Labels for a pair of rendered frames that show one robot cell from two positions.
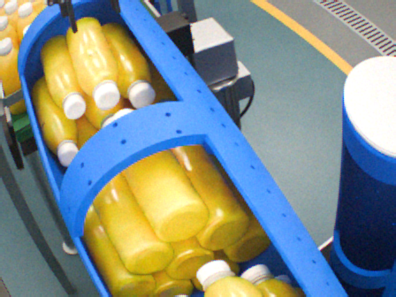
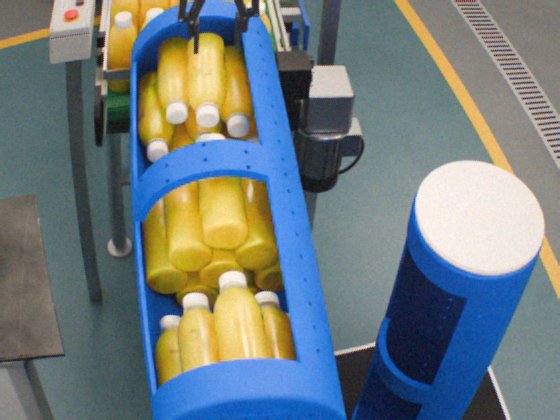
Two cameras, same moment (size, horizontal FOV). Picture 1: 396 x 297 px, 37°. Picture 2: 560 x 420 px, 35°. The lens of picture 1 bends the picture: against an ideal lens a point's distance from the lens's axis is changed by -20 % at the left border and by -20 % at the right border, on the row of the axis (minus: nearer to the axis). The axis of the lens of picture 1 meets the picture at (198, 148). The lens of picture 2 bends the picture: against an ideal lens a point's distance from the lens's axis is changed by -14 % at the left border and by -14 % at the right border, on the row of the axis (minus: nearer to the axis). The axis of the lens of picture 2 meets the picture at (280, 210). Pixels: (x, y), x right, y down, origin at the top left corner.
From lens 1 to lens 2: 0.70 m
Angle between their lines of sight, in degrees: 3
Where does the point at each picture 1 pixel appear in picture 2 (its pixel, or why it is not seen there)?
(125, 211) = (187, 212)
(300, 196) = (385, 279)
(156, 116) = (237, 149)
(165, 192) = (222, 207)
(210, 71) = (321, 119)
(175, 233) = (218, 241)
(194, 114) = (266, 158)
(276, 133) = (386, 203)
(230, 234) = (261, 260)
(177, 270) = (209, 275)
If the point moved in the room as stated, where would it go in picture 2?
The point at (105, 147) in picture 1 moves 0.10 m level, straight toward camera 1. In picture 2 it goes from (190, 158) to (187, 208)
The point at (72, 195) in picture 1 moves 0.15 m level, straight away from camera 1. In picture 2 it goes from (149, 186) to (146, 121)
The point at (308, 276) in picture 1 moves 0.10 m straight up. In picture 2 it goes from (298, 311) to (305, 267)
